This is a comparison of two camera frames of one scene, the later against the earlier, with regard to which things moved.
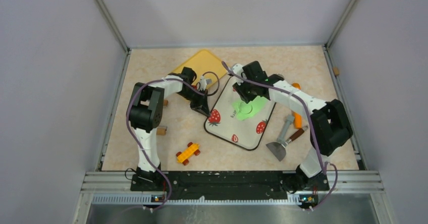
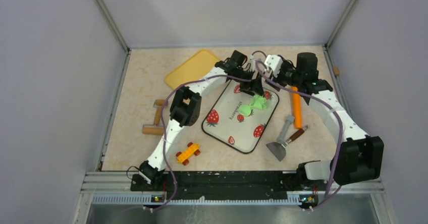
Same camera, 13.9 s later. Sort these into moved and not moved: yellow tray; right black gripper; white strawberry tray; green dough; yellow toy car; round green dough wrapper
Moved: right black gripper; green dough
Not moved: yellow toy car; white strawberry tray; round green dough wrapper; yellow tray
